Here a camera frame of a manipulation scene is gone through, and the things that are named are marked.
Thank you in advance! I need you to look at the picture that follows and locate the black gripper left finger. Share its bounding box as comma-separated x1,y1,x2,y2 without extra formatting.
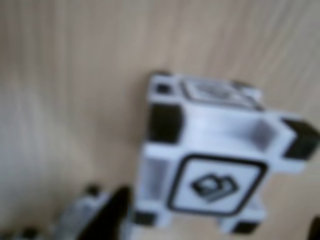
81,186,133,240

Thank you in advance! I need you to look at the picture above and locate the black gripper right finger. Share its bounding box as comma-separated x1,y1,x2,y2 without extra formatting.
308,216,320,240

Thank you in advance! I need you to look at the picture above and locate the white cube lamp symbol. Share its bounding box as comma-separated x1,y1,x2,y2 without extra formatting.
4,183,113,240

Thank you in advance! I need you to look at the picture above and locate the white cube stacked-diamonds symbol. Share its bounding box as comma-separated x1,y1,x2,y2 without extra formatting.
131,71,320,237

